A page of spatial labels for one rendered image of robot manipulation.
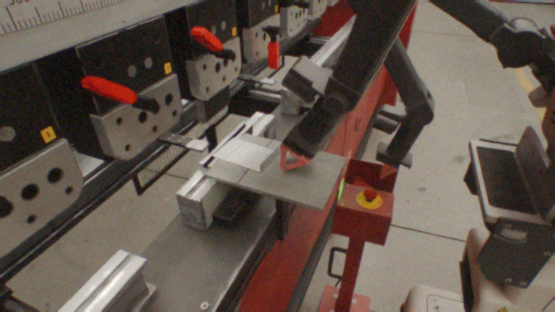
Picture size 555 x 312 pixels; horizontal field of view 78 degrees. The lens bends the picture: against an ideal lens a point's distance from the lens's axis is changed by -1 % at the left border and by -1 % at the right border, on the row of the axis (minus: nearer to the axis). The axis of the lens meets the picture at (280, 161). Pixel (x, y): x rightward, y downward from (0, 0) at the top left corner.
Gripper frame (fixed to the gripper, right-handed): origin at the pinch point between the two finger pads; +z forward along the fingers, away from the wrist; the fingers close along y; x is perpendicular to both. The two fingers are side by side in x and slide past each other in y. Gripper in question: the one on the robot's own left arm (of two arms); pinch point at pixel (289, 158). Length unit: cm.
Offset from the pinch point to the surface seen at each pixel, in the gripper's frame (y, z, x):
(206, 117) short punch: 5.3, -0.4, -18.8
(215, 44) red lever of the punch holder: 9.5, -18.8, -20.9
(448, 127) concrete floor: -220, 64, 98
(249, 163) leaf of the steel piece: 2.5, 5.6, -6.4
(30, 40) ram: 34, -23, -28
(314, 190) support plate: 5.2, -2.0, 7.6
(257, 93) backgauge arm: -57, 33, -24
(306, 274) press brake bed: -39, 88, 43
